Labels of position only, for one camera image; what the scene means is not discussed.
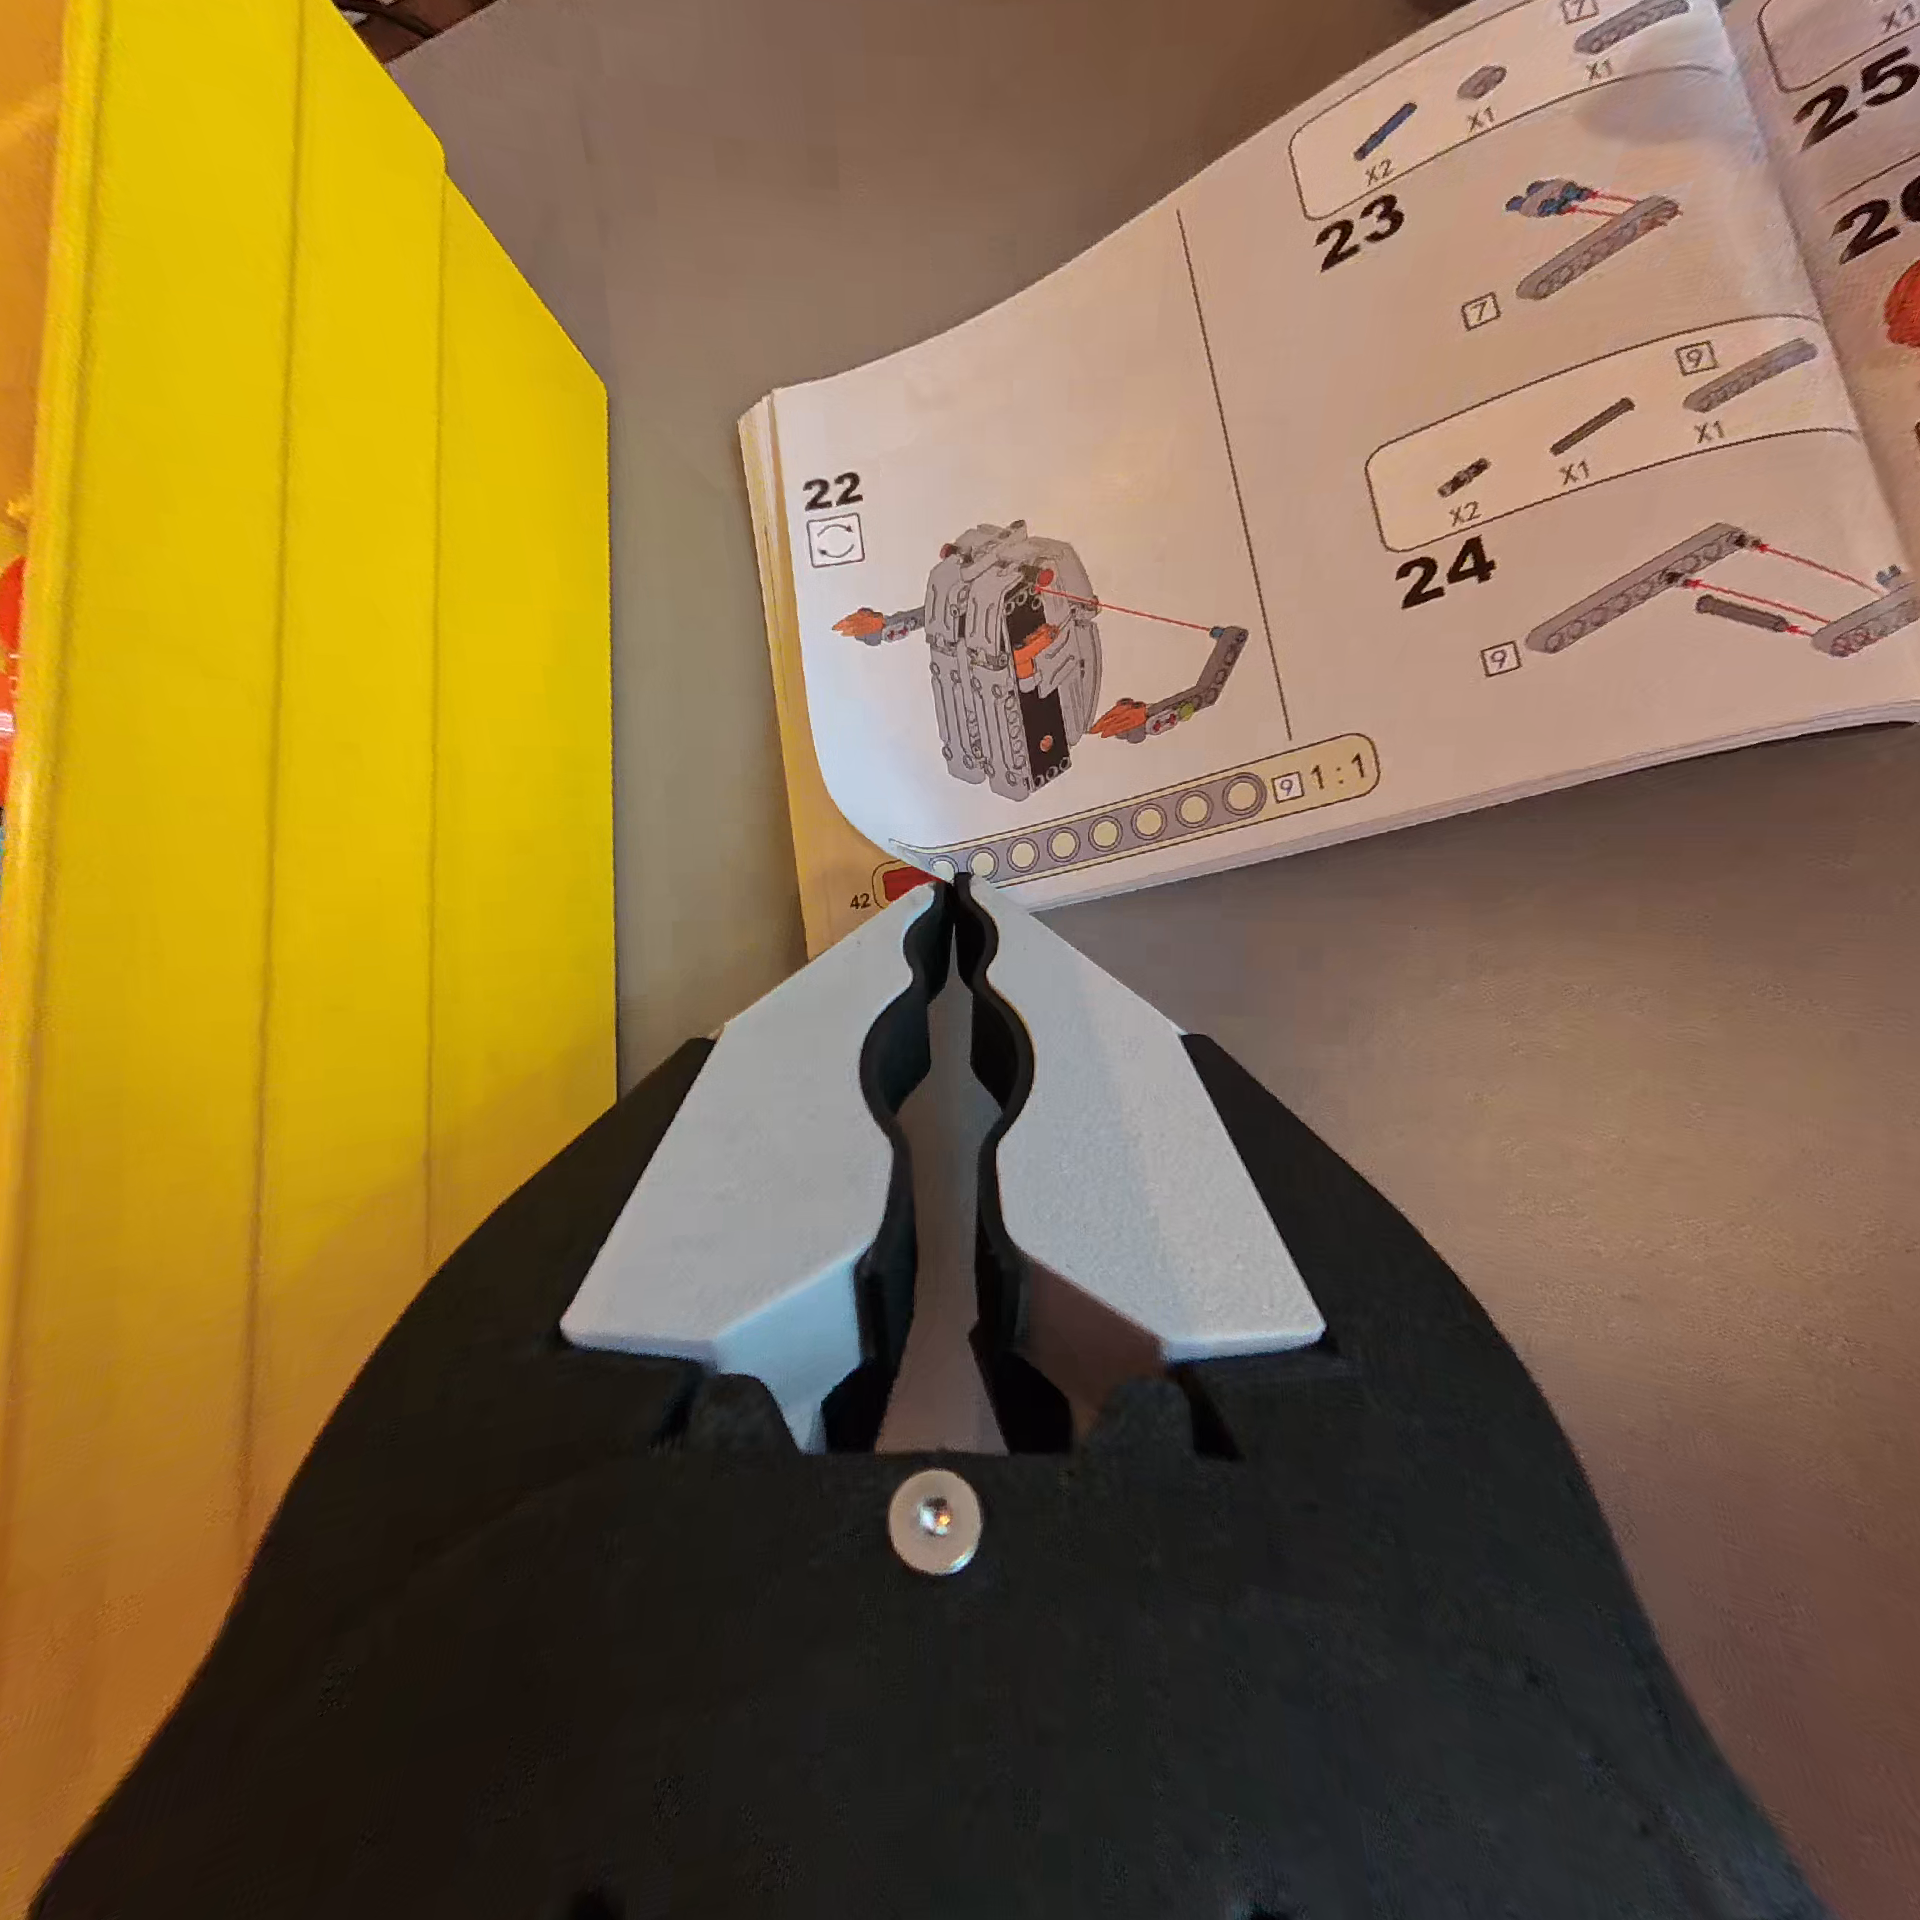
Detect yellow plastic bin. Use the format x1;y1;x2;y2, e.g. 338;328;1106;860
0;0;619;1920

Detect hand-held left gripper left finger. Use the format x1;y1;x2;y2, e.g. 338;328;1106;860
561;878;962;1452

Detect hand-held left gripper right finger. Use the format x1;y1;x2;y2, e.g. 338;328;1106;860
950;878;1331;1452

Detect grey desk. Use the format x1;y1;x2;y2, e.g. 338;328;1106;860
381;0;1920;1816

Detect white instruction booklet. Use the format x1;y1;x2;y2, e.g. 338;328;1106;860
737;0;1920;963

